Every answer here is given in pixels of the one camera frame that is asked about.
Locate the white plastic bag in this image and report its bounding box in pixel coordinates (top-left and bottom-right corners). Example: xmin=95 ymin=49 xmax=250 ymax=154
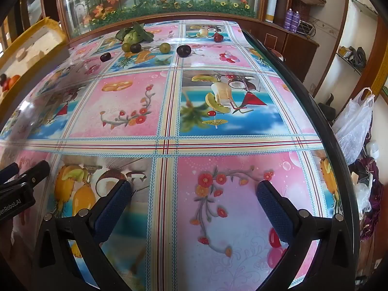
xmin=332 ymin=88 xmax=375 ymax=166

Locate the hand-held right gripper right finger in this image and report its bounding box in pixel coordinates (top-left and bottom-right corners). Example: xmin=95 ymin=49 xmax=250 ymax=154
xmin=256 ymin=179 xmax=354 ymax=291

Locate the white foam tray yellow tape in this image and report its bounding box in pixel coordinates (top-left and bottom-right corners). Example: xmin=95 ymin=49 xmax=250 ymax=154
xmin=0 ymin=18 xmax=70 ymax=113

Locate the leaf wrapped custard apple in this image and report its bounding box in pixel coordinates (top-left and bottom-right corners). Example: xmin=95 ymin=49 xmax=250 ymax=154
xmin=115 ymin=22 xmax=154 ymax=44

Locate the fruit printed tablecloth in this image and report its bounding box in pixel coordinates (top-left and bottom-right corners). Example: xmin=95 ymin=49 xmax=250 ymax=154
xmin=0 ymin=20 xmax=337 ymax=291

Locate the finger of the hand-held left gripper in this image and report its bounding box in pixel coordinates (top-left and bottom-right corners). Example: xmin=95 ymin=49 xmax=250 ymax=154
xmin=0 ymin=160 xmax=51 ymax=190
xmin=0 ymin=163 xmax=19 ymax=180

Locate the purple cloth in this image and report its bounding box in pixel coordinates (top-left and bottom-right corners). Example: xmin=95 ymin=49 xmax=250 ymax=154
xmin=355 ymin=158 xmax=387 ymax=240

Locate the wooden cabinet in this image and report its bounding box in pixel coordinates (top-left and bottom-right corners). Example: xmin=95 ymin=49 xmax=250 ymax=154
xmin=242 ymin=21 xmax=320 ymax=88

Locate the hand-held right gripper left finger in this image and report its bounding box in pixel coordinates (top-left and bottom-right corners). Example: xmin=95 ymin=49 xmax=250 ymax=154
xmin=30 ymin=179 xmax=146 ymax=291

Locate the woven basket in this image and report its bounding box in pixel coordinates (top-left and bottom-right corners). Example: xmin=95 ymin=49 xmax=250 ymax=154
xmin=292 ymin=0 xmax=325 ymax=22

